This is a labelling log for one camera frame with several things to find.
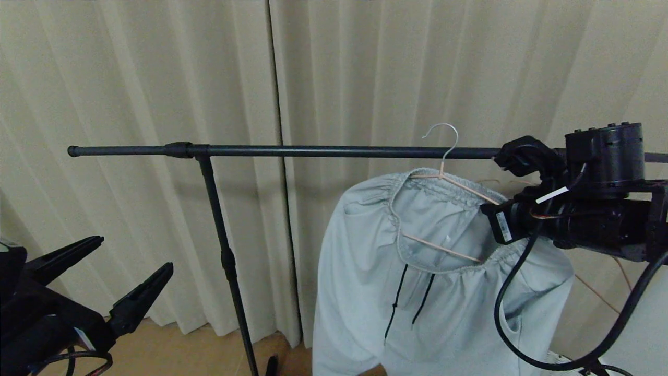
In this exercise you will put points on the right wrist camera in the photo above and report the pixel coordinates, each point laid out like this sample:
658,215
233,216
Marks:
527,156

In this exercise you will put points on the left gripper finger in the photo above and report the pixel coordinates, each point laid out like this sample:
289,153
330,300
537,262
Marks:
138,303
62,258

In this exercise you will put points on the white laundry basket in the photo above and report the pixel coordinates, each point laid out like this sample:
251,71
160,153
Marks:
556,360

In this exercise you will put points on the beige curtain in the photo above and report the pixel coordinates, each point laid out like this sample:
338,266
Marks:
156,68

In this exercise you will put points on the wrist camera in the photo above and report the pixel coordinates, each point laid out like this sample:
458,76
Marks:
10,261
527,156

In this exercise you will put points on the pale grey shorts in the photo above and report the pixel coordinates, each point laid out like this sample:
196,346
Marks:
443,313

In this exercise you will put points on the pink clothes hanger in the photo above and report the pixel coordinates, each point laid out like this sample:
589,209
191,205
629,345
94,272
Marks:
464,189
600,296

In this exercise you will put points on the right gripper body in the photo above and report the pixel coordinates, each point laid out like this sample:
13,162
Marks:
527,224

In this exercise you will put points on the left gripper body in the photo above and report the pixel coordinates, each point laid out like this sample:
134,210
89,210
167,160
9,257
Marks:
47,329

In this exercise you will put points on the black clothes rack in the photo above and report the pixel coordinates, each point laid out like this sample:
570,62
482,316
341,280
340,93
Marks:
313,151

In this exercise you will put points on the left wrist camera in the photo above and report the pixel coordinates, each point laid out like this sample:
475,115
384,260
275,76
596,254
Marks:
10,261

